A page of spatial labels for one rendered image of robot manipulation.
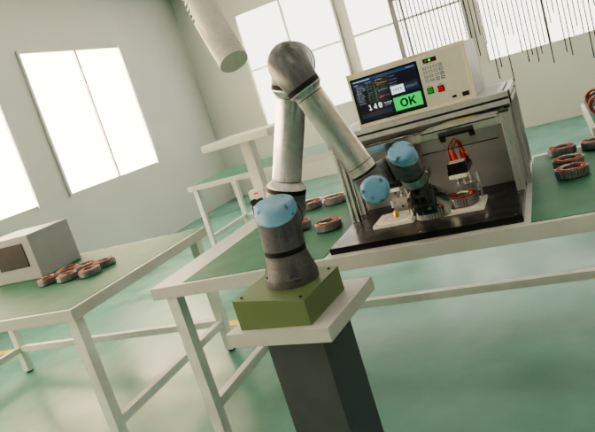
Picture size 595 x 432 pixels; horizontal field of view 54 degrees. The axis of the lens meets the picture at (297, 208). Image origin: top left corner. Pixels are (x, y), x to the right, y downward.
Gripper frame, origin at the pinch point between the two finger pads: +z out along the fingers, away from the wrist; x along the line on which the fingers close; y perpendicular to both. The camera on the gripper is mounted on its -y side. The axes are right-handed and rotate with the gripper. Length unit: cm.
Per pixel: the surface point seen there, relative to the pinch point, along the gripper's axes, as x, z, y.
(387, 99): -14, -5, -48
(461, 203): 7.0, 11.4, -8.6
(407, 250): -9.7, 3.6, 11.4
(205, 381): -106, 41, 37
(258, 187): -104, 55, -70
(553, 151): 38, 54, -55
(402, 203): -17.3, 23.8, -21.6
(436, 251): -0.6, 4.8, 12.6
